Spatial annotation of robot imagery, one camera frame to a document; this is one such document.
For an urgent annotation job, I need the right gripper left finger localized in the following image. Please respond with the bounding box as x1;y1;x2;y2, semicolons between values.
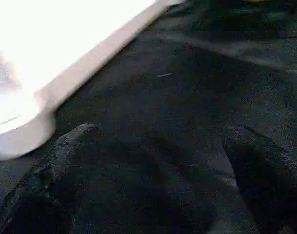
0;123;98;234

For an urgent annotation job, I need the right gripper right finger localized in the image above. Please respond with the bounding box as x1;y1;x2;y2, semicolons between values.
223;125;297;234

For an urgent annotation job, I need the white plastic table top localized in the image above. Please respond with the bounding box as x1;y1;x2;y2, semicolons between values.
0;0;188;161

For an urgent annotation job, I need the black plastic mat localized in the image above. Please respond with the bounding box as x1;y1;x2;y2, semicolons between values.
0;0;297;234

